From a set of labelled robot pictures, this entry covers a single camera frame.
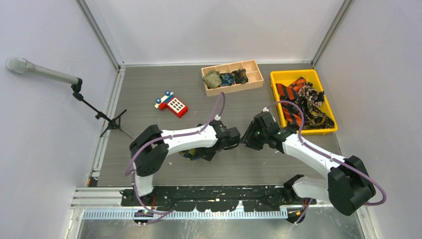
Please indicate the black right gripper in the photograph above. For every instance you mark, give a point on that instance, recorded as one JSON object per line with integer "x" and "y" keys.
{"x": 249, "y": 137}

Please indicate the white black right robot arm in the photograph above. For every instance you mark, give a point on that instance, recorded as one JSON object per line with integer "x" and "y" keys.
{"x": 345, "y": 182}

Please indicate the dark brown rolled tie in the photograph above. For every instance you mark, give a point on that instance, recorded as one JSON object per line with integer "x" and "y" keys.
{"x": 240, "y": 76}

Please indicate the olive green rolled tie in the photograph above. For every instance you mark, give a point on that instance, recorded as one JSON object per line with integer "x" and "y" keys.
{"x": 212, "y": 79}

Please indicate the yellow plastic bin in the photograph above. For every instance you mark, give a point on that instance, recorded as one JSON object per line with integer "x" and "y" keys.
{"x": 288, "y": 77}

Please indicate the silver microphone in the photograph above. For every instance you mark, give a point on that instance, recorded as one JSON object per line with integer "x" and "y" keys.
{"x": 22, "y": 66}

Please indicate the blue yellow floral tie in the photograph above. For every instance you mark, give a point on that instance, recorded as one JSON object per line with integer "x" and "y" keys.
{"x": 191, "y": 154}

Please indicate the red white toy brick block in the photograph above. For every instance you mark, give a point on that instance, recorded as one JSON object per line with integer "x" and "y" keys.
{"x": 169, "y": 101}

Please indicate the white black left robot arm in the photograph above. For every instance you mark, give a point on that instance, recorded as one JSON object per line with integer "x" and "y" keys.
{"x": 149, "y": 150}

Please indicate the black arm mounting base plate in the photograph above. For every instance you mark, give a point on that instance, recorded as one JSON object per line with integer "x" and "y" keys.
{"x": 216, "y": 202}

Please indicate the black microphone stand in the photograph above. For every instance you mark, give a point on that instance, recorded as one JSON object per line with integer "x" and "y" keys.
{"x": 112, "y": 124}

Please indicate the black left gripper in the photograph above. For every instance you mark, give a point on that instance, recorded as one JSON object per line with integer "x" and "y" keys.
{"x": 206, "y": 155}

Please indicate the black floral patterned tie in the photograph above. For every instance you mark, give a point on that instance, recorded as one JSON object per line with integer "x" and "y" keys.
{"x": 310, "y": 101}

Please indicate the blue rolled tie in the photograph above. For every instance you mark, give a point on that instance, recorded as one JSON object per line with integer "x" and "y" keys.
{"x": 227, "y": 79}

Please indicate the wooden divided tray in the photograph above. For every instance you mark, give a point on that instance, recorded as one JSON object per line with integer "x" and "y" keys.
{"x": 252, "y": 70}

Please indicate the orange navy striped tie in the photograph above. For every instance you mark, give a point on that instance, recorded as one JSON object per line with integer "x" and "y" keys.
{"x": 291, "y": 93}

